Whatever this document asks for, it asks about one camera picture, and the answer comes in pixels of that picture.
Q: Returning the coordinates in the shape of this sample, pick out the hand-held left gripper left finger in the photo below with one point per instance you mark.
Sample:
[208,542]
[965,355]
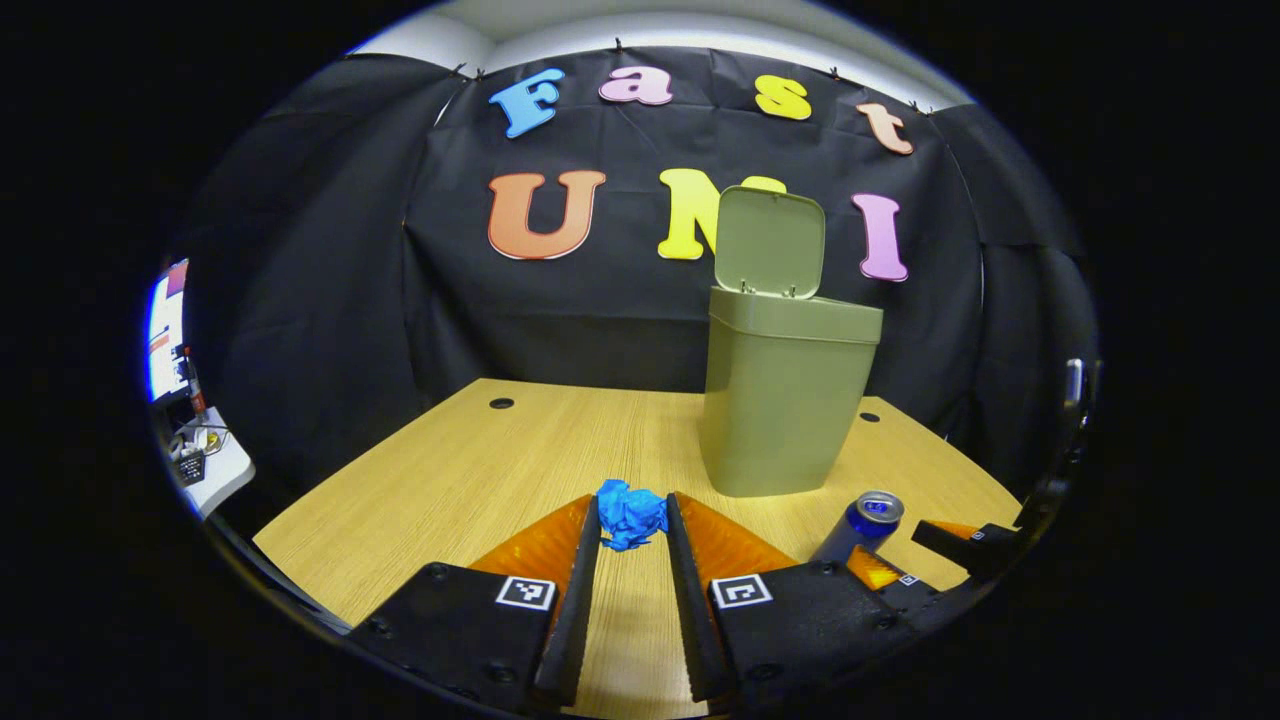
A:
[578,620]

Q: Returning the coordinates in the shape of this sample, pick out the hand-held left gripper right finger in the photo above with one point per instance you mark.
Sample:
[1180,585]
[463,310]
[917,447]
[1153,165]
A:
[690,620]

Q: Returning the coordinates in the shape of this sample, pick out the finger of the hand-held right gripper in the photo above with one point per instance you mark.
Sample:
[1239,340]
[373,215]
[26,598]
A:
[975,555]
[872,570]

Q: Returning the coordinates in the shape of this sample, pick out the blue silver pop can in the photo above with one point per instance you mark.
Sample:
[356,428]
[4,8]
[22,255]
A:
[860,525]

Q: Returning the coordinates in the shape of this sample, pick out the blue paper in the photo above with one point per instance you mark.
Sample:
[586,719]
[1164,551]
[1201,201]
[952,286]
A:
[632,515]

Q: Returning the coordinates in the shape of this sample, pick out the green desktop garbage bin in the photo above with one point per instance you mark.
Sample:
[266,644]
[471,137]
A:
[780,400]

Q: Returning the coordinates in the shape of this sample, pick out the wooden desktop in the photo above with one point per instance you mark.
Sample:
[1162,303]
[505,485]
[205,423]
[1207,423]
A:
[480,470]

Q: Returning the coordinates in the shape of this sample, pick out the white side table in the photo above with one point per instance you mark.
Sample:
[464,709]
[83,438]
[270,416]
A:
[228,470]

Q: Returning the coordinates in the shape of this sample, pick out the black mesh basket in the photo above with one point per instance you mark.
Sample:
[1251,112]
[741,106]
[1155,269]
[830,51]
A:
[190,468]

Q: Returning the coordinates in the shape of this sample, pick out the black backdrop cloth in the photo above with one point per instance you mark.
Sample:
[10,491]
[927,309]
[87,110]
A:
[320,280]

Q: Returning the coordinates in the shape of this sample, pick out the computer monitor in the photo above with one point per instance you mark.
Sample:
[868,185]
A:
[165,330]

